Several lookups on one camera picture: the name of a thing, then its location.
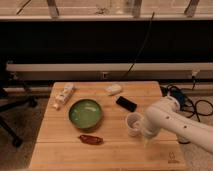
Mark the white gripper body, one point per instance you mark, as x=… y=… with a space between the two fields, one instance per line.
x=148 y=141

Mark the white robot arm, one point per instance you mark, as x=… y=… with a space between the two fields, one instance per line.
x=163 y=114

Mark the green ceramic bowl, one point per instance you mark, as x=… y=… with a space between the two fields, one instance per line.
x=85 y=114

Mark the black rectangular phone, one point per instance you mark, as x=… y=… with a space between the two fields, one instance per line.
x=127 y=104

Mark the dark red chili pepper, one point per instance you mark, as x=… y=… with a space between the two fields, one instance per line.
x=92 y=140

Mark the white tube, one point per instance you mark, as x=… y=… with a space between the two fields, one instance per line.
x=63 y=96

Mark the white baseboard heater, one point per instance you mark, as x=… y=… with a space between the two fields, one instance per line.
x=112 y=71

